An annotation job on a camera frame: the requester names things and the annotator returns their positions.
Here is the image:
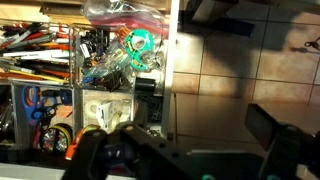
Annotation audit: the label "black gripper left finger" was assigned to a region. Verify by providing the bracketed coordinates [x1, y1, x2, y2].
[132, 99, 149, 133]

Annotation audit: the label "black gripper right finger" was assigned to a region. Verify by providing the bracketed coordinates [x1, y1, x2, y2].
[244, 103, 282, 152]

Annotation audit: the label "black binder clip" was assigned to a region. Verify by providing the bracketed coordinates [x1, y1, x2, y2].
[134, 77, 157, 97]

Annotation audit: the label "white tape holder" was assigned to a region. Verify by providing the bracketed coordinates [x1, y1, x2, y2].
[96, 101, 133, 133]

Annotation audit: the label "white tape roll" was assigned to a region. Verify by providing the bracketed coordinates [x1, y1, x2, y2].
[84, 99, 108, 125]

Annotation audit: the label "white wooden drawer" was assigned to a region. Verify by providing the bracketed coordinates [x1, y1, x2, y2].
[0, 0, 181, 180]

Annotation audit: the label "clear packet of supplies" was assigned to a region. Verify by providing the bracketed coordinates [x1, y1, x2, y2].
[82, 43, 135, 85]

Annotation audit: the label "orange utility knife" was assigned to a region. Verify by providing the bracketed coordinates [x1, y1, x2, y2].
[64, 124, 102, 161]

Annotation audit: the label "clear plastic organizer tray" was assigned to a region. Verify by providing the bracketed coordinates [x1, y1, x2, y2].
[0, 19, 168, 158]

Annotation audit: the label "round tin of pins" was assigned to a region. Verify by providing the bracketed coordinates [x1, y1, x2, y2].
[38, 123, 73, 156]

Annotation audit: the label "clear zip bag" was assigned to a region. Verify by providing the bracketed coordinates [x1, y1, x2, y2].
[81, 0, 170, 38]

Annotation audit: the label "small black floor object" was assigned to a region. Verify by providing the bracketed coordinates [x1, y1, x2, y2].
[303, 36, 320, 52]

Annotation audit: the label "yellow pencil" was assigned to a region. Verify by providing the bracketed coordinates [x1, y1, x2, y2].
[5, 67, 70, 85]

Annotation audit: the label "white marker pen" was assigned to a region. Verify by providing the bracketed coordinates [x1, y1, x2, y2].
[1, 49, 72, 60]

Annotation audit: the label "blue handled scissors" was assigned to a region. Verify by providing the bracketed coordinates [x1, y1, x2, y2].
[21, 85, 58, 127]

